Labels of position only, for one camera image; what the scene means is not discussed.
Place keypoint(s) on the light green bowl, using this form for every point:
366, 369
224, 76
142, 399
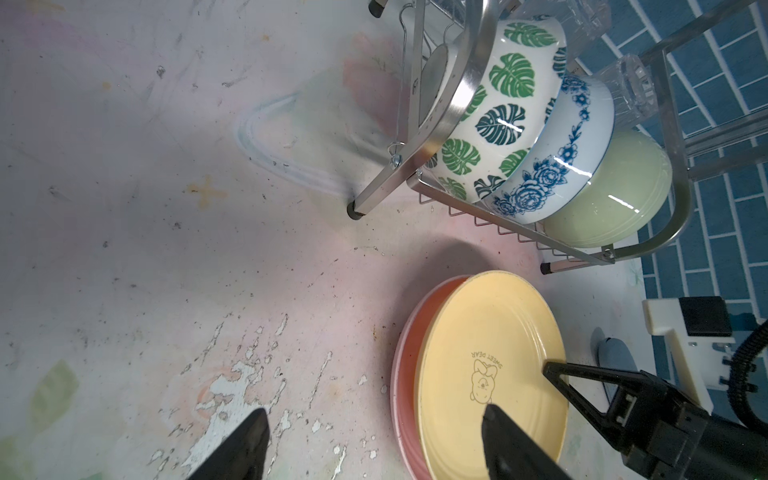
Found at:
625, 193

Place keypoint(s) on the green leaf pattern bowl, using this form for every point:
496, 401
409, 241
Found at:
507, 112

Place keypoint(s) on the steel two-tier dish rack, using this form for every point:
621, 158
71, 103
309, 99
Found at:
426, 134

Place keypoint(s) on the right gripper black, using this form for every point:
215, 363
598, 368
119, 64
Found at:
672, 426

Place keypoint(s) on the pink plate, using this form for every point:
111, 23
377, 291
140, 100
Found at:
403, 371

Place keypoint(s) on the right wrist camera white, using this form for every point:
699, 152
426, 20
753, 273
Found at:
699, 338

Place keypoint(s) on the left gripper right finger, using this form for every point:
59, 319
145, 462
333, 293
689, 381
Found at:
510, 453

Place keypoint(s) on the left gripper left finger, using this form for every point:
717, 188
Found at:
241, 456

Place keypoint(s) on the blue floral white bowl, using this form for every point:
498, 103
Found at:
565, 156

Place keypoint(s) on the yellow plate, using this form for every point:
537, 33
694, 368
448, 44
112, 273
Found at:
487, 344

